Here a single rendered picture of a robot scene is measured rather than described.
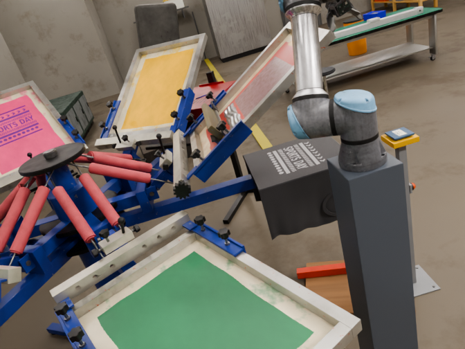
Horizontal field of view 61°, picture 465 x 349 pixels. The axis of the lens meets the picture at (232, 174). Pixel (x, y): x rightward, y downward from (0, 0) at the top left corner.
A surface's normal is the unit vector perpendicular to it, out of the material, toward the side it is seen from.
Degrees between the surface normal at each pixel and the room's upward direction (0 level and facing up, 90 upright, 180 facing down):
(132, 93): 32
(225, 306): 0
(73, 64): 90
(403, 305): 90
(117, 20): 90
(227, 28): 90
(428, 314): 0
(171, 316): 0
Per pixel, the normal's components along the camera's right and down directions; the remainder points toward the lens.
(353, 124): -0.32, 0.50
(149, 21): 0.33, 0.34
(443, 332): -0.26, -0.87
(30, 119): 0.10, -0.63
